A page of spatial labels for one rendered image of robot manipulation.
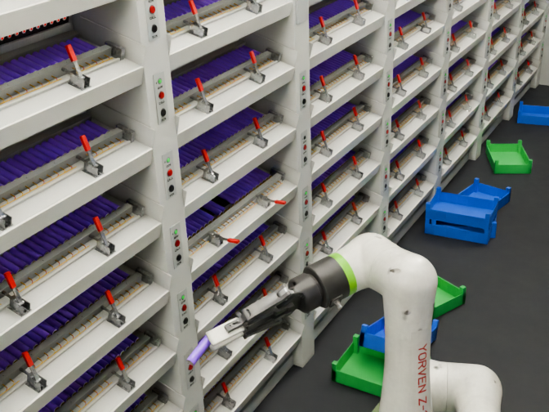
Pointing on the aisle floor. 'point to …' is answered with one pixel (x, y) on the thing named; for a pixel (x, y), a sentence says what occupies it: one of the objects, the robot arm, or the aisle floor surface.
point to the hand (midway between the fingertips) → (225, 333)
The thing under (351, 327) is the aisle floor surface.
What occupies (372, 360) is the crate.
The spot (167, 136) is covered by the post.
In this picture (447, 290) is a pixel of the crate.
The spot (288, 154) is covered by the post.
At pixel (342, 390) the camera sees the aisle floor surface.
